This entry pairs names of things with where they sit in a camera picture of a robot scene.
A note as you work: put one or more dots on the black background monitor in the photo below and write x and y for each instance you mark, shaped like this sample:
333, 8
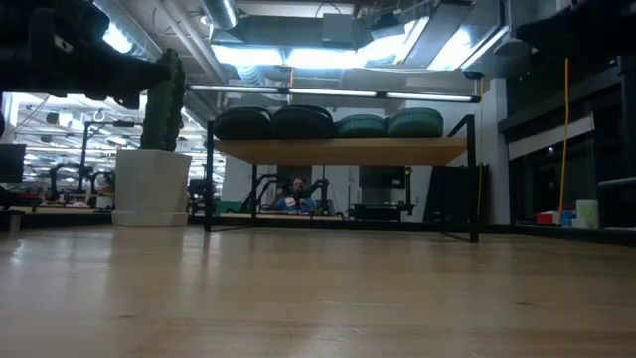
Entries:
382, 177

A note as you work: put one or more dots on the white and green container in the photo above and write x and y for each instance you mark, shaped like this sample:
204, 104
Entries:
588, 214

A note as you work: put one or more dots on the long tube light bar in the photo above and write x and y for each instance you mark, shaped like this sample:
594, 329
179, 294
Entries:
328, 92

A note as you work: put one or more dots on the small black ceiling camera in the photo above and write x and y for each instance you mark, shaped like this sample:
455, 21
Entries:
473, 75

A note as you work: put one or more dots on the black background cabinet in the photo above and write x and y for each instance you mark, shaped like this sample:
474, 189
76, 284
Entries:
452, 194

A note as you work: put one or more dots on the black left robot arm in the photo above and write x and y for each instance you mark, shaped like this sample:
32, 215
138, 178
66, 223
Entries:
12, 50

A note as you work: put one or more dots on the dark monitor at desk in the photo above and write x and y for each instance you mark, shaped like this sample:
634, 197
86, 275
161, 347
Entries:
12, 164

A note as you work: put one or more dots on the white hexagonal plant pot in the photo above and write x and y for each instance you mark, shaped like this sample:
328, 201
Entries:
151, 189

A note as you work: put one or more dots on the person behind shelf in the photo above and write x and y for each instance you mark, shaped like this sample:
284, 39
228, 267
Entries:
296, 196

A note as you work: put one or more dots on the red box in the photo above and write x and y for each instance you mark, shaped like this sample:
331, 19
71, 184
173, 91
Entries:
544, 219

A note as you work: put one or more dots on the wooden shelf black metal frame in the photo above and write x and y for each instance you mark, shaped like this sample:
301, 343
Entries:
338, 151

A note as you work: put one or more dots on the black rubber slide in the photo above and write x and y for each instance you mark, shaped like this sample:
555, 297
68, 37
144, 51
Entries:
242, 124
303, 123

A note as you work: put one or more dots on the blue and white box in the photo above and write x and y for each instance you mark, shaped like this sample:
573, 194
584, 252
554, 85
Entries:
569, 219

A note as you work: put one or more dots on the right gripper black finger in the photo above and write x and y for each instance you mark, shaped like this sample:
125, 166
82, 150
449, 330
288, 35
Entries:
546, 32

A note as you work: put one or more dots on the green rubber slide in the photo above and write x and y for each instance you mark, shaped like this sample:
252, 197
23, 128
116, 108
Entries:
363, 127
415, 124

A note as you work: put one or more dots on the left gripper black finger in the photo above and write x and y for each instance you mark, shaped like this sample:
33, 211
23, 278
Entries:
136, 74

